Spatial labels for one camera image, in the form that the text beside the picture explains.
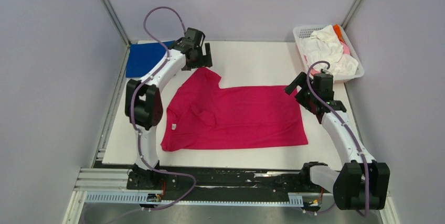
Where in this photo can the aluminium frame rail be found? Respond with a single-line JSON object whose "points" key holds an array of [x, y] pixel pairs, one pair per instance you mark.
{"points": [[93, 180]]}

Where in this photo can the white plastic laundry basket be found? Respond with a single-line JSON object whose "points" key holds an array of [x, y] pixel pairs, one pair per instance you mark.
{"points": [[304, 31]]}

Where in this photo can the white slotted cable duct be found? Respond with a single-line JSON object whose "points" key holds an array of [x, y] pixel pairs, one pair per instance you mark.
{"points": [[293, 200]]}

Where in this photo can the folded blue t-shirt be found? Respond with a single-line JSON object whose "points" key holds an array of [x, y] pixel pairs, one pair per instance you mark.
{"points": [[143, 58]]}

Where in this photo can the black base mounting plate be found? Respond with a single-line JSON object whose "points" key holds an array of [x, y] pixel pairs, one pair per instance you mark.
{"points": [[215, 183]]}

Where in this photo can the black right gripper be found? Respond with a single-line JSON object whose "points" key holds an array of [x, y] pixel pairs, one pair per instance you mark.
{"points": [[302, 81]]}

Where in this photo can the orange t-shirt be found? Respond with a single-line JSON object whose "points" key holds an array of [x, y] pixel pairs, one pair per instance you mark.
{"points": [[338, 31]]}

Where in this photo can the white crumpled t-shirt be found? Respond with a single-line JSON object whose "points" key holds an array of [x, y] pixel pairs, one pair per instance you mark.
{"points": [[325, 34]]}

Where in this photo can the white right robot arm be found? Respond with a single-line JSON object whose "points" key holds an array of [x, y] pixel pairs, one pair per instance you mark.
{"points": [[362, 183]]}

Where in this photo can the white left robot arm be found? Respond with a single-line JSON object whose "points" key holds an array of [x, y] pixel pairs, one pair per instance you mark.
{"points": [[143, 103]]}

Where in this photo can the metal corner wall strip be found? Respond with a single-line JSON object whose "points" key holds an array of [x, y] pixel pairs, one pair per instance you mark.
{"points": [[116, 21]]}

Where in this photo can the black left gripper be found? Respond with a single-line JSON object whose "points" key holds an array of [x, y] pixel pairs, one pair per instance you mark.
{"points": [[204, 61]]}

